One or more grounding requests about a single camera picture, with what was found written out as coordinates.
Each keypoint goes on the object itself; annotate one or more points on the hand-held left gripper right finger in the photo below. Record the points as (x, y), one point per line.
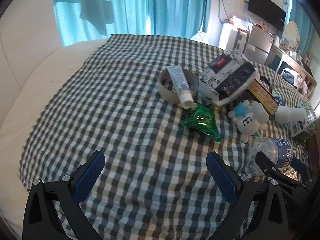
(221, 177)

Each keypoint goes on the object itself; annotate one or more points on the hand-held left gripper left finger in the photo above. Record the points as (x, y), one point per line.
(91, 175)

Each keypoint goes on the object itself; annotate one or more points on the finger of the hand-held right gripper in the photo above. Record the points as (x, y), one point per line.
(263, 161)
(298, 165)

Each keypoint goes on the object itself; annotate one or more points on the clear plastic water bottle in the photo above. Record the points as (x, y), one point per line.
(275, 150)

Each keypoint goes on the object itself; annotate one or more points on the green and white box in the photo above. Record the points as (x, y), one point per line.
(300, 125)

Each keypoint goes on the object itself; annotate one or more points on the white plush toy blue star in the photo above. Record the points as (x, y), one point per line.
(247, 123)

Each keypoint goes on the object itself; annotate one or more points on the white bottle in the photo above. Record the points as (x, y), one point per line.
(283, 115)

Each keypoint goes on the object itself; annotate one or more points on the green snack packet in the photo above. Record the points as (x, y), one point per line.
(201, 120)

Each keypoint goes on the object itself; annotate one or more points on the brown and yellow box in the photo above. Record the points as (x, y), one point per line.
(263, 96)

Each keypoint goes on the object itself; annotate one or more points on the patterned tissue pack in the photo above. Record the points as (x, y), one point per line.
(225, 80)

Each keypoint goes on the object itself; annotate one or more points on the beige tape roll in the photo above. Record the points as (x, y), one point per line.
(166, 91)

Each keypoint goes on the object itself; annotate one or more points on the white tube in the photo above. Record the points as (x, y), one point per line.
(178, 82)

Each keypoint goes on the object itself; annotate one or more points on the green checked blanket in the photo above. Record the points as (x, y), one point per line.
(125, 130)

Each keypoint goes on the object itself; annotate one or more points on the blue face mask pack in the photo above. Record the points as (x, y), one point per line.
(278, 101)

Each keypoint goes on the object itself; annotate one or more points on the pile of clothes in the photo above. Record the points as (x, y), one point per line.
(292, 76)

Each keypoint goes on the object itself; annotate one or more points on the wooden dressing desk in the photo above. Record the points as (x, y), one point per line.
(297, 65)

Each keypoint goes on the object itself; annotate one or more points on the silver fridge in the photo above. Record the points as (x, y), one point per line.
(258, 40)

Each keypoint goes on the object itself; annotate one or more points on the oval white mirror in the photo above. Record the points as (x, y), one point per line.
(291, 32)

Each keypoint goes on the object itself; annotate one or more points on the white plastic bag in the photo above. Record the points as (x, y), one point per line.
(200, 36)

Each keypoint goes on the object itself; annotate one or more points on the pink and white bags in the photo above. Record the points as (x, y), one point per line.
(237, 20)

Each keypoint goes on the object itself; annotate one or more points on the black television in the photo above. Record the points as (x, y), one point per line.
(267, 7)

